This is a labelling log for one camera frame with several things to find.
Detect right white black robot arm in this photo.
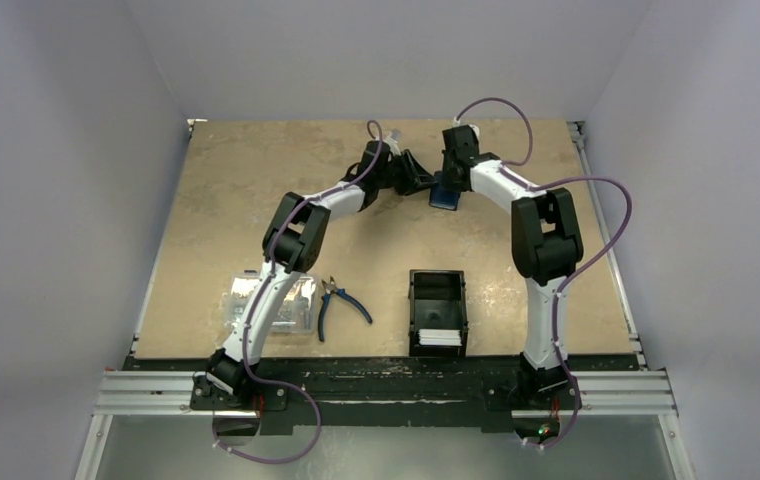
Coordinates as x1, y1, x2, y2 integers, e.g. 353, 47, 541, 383
440, 125, 584, 407

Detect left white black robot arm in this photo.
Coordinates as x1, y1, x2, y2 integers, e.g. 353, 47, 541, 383
205, 130, 402, 409

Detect white card stack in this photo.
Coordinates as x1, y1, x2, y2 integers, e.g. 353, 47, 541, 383
417, 329, 463, 348

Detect purple cable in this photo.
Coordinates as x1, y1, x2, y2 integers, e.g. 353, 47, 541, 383
211, 119, 385, 465
454, 97, 634, 452

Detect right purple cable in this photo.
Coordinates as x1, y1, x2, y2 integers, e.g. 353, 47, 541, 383
454, 97, 634, 452

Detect clear plastic parts box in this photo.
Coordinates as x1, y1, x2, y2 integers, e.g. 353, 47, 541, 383
223, 270, 321, 335

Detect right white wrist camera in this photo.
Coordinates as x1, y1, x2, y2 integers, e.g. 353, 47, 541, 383
452, 118, 480, 140

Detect blue leather card holder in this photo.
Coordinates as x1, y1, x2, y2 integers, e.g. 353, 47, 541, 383
428, 184, 461, 211

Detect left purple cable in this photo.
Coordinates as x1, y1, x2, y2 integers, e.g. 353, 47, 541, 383
211, 119, 385, 465

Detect black aluminium mounting rail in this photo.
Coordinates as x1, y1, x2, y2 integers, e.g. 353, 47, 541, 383
95, 355, 676, 438

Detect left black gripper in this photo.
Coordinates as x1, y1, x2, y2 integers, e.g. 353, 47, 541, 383
376, 153, 436, 198

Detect black plastic card box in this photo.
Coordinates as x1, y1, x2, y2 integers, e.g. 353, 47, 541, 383
408, 269, 469, 358

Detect blue handled pliers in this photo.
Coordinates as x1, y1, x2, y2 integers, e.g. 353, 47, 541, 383
317, 276, 374, 343

